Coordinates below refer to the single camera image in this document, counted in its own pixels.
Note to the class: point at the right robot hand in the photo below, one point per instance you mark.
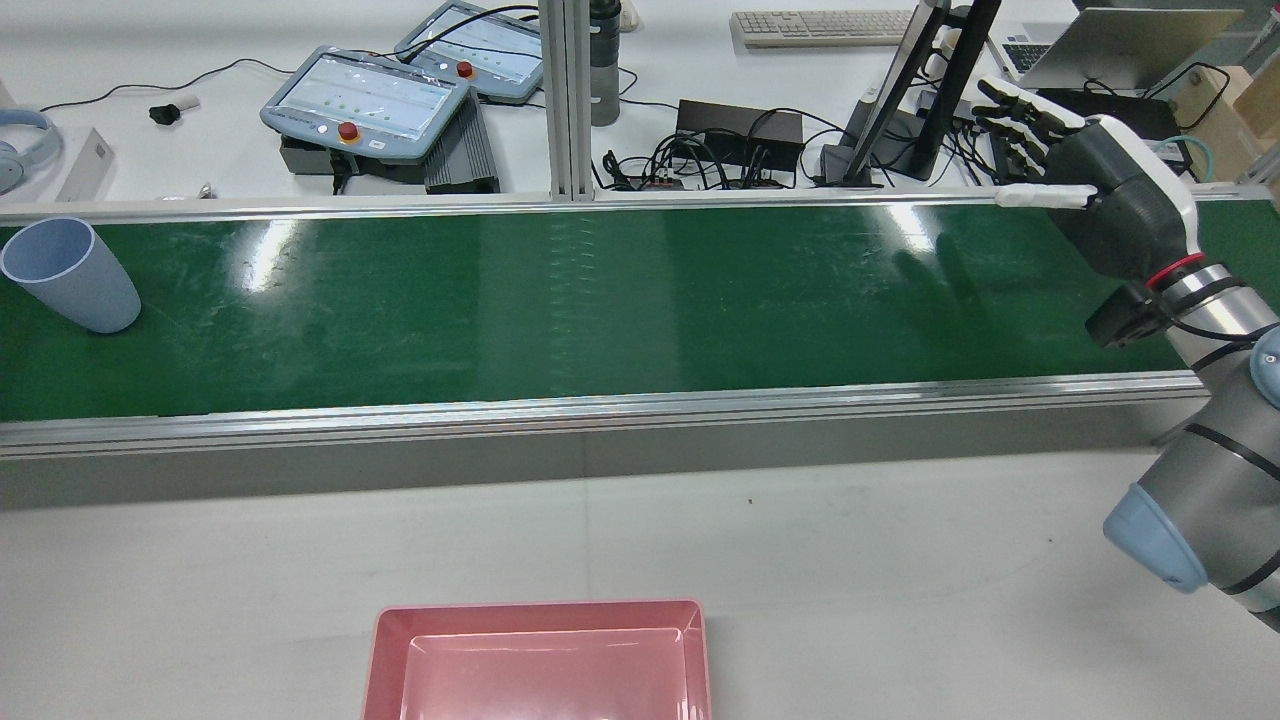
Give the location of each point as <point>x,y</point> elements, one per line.
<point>1130,200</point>

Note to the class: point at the light blue plastic cup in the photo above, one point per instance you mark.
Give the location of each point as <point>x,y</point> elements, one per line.
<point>75,280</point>

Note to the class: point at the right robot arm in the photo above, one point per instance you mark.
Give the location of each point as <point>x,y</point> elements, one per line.
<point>1220,480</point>

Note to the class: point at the black flat box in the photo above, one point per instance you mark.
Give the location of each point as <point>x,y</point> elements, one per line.
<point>1130,108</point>

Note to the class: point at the brown cardboard box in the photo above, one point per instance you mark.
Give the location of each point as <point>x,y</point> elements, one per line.
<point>1235,110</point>

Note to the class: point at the black hub box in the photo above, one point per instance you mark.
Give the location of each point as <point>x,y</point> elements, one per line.
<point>720,120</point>

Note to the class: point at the black finned box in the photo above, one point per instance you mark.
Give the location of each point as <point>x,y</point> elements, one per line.
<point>465,155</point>

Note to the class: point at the pink plastic box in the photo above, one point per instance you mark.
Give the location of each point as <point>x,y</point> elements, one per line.
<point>540,670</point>

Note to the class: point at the silver laptop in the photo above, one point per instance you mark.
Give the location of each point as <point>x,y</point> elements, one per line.
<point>1130,50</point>

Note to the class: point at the black monitor stand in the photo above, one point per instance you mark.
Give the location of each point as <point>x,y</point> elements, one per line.
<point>955,90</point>

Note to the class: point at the flat black monitor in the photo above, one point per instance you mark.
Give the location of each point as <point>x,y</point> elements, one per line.
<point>895,90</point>

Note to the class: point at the white keyboard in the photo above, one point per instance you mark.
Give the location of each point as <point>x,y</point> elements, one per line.
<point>820,28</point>

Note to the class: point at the green conveyor belt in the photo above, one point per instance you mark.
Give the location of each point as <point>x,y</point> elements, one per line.
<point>600,310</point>

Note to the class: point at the grey-blue teach pendant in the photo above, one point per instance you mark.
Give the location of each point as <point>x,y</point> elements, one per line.
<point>365,100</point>
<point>490,50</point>

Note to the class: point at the black and white adapter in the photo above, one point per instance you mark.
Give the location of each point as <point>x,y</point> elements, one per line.
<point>170,112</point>

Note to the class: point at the white rectangular card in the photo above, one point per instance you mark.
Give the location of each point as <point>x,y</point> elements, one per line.
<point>88,165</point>

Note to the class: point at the light blue headphones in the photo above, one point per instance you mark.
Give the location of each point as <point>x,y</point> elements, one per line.
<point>25,150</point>

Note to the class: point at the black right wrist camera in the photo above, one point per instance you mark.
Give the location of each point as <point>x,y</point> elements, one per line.
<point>1125,318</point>

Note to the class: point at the aluminium upright post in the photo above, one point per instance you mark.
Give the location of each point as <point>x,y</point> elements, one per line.
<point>565,100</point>

